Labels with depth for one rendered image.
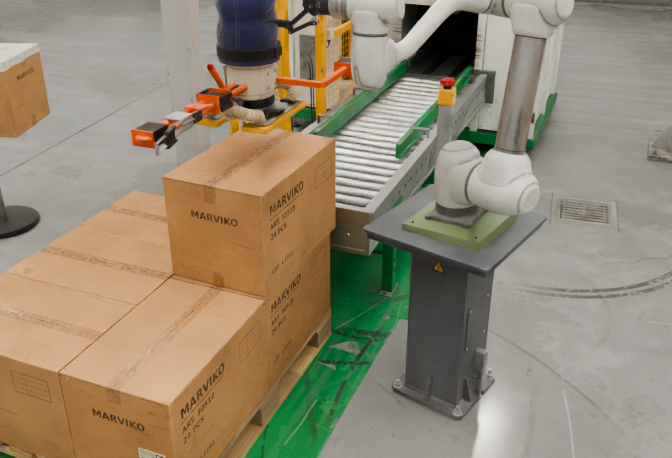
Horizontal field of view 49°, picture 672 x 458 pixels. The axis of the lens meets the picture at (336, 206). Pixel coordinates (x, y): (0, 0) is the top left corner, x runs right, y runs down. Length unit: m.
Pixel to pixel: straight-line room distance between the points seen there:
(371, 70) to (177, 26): 2.11
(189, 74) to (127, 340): 1.98
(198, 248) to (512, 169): 1.13
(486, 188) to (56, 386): 1.50
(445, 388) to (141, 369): 1.21
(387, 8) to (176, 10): 2.14
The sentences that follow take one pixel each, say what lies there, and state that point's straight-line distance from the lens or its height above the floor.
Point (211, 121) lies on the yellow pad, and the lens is 2.64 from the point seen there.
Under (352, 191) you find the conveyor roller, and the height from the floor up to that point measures 0.54.
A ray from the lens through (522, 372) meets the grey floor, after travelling 3.28.
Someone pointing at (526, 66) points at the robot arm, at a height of 1.36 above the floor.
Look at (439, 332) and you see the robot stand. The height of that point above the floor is 0.34.
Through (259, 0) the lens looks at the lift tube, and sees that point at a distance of 2.55.
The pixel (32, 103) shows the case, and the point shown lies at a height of 0.74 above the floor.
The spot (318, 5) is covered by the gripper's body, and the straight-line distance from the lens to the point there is 2.20.
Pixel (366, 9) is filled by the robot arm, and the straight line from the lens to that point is 2.13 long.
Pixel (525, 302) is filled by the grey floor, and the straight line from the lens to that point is 3.73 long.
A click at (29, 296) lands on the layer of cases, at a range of 2.87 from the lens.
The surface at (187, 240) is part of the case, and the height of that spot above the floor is 0.71.
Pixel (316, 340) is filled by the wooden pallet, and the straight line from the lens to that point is 3.26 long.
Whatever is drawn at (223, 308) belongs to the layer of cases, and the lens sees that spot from 2.62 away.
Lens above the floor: 1.98
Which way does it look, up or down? 26 degrees down
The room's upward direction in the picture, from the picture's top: straight up
